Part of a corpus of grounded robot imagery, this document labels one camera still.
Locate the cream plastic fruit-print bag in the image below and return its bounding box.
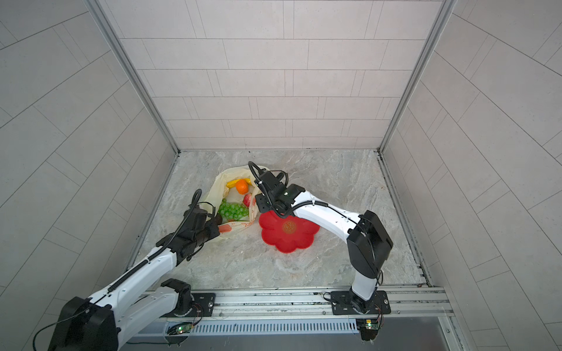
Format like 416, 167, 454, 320
200, 166, 261, 234

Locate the red flower-shaped plastic plate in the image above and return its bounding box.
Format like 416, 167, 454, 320
258, 211, 321, 254

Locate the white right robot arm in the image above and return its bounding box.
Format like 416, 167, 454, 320
249, 163, 394, 317

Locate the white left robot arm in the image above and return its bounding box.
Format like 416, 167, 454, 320
48, 205, 222, 350

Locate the orange tangerine fruit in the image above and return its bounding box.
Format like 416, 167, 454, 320
236, 181, 249, 195

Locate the green grape bunch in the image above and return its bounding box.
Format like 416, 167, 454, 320
218, 199, 250, 222

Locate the yellow banana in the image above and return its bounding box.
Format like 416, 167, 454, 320
226, 178, 252, 189

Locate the left green circuit board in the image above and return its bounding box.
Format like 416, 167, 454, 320
167, 323, 194, 336

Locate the green circuit board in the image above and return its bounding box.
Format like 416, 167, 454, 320
167, 323, 194, 336
356, 319, 381, 342

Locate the right green circuit board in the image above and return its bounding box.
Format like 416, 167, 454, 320
356, 319, 381, 342

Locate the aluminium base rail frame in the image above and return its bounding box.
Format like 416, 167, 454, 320
131, 285, 453, 345

